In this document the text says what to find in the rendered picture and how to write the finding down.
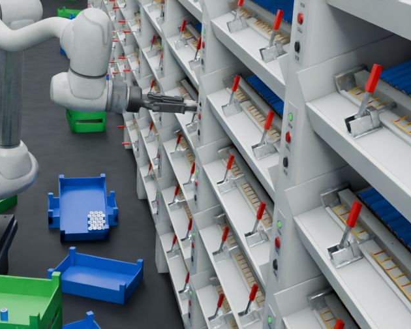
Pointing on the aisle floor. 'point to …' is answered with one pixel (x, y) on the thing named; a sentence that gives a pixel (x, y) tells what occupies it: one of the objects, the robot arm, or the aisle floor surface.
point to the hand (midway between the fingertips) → (196, 107)
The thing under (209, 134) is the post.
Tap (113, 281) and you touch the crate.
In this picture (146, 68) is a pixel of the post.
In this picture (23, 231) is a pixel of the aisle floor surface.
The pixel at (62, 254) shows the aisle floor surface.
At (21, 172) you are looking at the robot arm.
